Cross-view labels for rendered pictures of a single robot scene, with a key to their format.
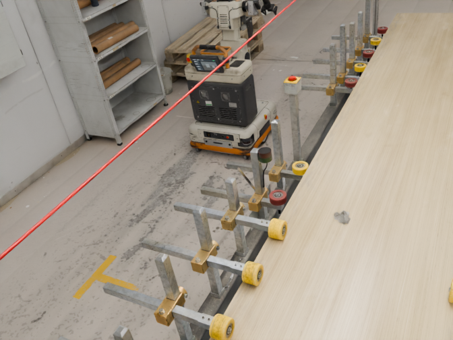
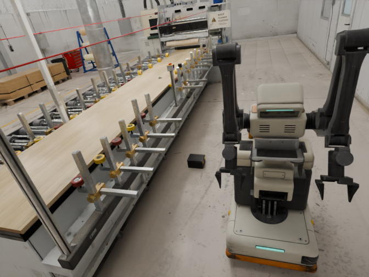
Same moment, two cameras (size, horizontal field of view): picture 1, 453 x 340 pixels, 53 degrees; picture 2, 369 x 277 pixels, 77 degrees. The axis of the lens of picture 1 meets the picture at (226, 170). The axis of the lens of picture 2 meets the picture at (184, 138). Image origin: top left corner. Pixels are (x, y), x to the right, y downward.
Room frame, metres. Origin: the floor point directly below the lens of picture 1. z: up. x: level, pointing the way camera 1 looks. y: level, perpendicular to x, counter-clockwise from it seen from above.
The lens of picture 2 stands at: (4.90, -0.99, 1.77)
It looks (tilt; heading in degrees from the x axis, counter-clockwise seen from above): 29 degrees down; 167
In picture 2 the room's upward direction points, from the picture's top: 9 degrees counter-clockwise
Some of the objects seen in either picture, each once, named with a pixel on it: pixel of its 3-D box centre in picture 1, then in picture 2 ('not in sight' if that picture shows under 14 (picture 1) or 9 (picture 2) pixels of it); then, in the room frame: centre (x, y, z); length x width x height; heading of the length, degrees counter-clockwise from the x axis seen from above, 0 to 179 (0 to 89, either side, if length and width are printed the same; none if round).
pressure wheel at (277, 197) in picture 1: (278, 203); not in sight; (1.64, -0.21, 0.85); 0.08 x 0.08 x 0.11
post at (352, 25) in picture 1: (352, 53); (129, 147); (3.22, -1.08, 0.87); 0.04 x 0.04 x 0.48; 58
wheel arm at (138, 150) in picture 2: (341, 63); (140, 150); (3.22, -1.00, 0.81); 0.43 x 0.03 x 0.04; 58
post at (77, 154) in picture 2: (367, 25); (89, 183); (3.64, -1.34, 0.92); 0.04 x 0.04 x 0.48; 58
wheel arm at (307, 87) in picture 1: (321, 88); (161, 120); (2.80, -0.73, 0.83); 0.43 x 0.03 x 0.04; 58
